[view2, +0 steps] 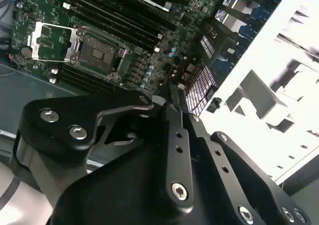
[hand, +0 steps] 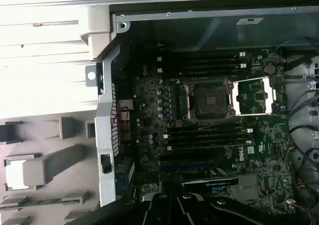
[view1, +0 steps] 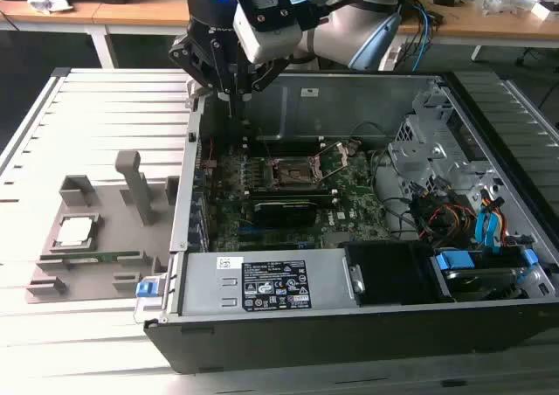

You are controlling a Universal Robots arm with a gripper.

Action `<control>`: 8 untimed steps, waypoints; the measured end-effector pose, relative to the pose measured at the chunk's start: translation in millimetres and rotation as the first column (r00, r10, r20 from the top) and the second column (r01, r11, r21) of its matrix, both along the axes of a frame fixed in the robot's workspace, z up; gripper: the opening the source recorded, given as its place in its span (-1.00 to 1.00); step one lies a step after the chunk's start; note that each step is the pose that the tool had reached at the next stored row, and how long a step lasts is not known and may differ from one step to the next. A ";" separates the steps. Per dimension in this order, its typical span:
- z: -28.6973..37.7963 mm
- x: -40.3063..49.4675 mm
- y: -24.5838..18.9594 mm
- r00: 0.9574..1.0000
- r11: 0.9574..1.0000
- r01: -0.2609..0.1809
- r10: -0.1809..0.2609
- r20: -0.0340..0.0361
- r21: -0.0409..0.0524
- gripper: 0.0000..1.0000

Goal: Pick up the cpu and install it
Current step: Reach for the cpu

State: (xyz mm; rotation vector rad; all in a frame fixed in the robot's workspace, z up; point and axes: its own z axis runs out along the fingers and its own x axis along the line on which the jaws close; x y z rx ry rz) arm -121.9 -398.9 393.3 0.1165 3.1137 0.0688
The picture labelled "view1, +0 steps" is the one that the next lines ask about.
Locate grey parts rack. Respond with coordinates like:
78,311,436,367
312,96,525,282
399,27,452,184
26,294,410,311
24,149,181,305

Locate coloured power wire bundle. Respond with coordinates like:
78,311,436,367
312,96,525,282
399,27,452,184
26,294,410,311
410,184,480,241

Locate grey power supply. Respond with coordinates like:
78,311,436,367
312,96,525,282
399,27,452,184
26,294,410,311
178,250,350,316

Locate black RAM slot bank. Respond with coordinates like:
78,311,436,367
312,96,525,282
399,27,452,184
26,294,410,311
244,132,327,156
243,186,340,207

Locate CPU socket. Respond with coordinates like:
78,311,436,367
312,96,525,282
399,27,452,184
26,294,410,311
261,156,327,191

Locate crumpled white paper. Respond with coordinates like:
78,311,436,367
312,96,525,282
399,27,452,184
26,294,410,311
26,0,74,14

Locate wooden desk white frame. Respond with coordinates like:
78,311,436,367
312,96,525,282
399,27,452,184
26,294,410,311
89,0,559,69
0,0,104,36

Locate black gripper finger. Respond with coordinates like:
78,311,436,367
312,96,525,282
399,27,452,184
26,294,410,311
234,57,290,117
169,36,235,119

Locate hard disk in blue carrier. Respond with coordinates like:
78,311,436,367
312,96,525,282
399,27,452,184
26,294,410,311
431,248,541,302

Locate white cardboard box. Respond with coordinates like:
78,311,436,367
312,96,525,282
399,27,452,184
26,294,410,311
530,0,559,21

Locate small silver heatsink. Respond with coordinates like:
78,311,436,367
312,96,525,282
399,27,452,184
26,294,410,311
322,232,353,247

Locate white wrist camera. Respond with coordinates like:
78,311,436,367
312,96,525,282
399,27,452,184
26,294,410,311
232,0,306,64

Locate green motherboard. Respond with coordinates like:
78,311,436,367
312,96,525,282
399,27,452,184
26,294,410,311
198,136,394,253

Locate thin locking lever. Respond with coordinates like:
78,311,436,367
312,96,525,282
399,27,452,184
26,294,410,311
256,127,275,163

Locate metal drive cage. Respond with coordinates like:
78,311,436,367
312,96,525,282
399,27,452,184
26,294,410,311
386,80,503,204

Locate black open PC case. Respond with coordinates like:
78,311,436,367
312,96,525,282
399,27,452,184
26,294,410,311
133,69,559,374

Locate black plastic shroud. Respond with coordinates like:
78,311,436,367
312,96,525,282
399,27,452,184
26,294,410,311
340,240,438,307

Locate white power strip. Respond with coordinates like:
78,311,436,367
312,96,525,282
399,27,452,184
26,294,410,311
378,45,403,72

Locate blue flat wire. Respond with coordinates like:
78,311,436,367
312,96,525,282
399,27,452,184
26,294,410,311
487,197,507,252
474,209,493,251

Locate metal socket cover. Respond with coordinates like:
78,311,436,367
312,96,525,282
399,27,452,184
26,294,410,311
312,143,351,182

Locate silver CPU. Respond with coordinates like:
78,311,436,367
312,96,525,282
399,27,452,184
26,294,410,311
56,216,96,246

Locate black graphics card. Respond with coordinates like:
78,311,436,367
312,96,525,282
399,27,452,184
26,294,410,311
251,200,320,229

